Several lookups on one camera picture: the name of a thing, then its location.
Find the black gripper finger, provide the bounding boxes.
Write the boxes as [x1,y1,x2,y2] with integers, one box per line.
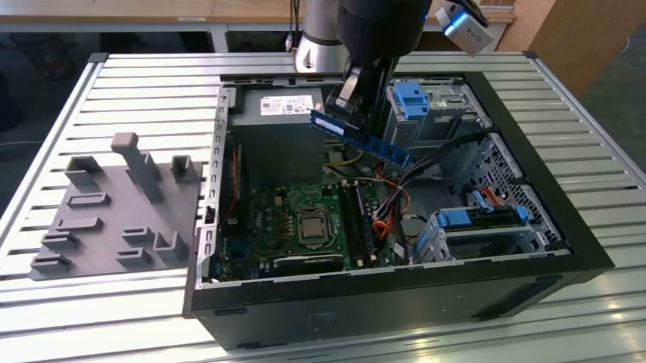
[362,56,401,145]
[326,65,366,149]

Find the blue RAM stick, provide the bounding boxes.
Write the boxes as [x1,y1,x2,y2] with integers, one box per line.
[309,109,409,166]

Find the installed RAM stick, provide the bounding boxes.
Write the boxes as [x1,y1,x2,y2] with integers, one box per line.
[355,185,379,264]

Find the tall blue disk carrier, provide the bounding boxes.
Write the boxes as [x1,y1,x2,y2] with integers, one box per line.
[395,81,431,121]

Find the metal drive cage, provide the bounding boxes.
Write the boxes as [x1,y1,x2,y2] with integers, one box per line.
[383,79,494,160]

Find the grey power supply unit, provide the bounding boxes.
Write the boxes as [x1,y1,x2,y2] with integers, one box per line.
[230,87,330,186]

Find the wide blue disk carrier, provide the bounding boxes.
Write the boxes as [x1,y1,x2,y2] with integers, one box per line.
[434,206,529,230]

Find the silver CPU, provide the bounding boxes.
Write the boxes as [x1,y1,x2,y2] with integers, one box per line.
[298,217,330,243]

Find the green motherboard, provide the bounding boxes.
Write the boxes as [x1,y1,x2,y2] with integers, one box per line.
[222,183,405,279]

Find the wooden cabinet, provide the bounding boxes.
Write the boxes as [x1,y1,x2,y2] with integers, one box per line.
[497,0,646,98]

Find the black graphics card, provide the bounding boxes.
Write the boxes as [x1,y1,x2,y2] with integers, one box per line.
[271,252,346,276]

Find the grey parts rack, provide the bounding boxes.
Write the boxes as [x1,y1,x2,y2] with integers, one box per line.
[28,132,206,281]

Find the black open PC case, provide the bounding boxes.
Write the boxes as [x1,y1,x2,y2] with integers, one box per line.
[181,70,616,351]

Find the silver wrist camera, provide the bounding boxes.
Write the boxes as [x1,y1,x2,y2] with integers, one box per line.
[434,0,496,57]

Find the yellow wires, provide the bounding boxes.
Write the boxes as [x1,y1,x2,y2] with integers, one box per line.
[322,149,367,167]

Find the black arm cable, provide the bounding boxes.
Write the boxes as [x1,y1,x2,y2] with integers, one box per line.
[286,0,301,52]

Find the thin red wire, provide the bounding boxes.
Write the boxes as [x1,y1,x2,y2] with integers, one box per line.
[225,145,242,224]

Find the orange SATA cable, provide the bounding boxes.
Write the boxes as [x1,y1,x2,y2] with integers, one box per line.
[474,188,509,209]

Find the orange wire bundle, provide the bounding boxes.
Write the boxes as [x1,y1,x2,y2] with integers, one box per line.
[371,221,399,243]

